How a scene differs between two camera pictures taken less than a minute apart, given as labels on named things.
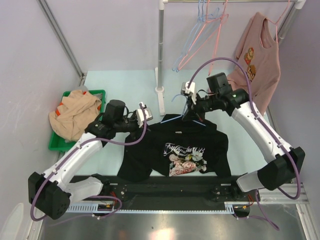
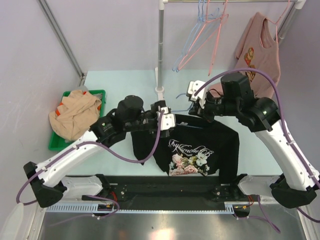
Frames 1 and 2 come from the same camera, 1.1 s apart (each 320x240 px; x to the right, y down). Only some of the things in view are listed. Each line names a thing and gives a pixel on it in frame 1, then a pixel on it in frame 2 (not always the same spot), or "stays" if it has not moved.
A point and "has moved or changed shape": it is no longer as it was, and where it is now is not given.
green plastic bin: [56, 142] stays
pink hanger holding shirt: [276, 22] stays
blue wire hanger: [183, 112] has moved or changed shape
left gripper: [137, 129] → [154, 107]
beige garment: [77, 110] stays
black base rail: [172, 190] stays
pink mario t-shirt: [258, 68] stays
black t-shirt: [176, 147] has moved or changed shape
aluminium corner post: [48, 12] stays
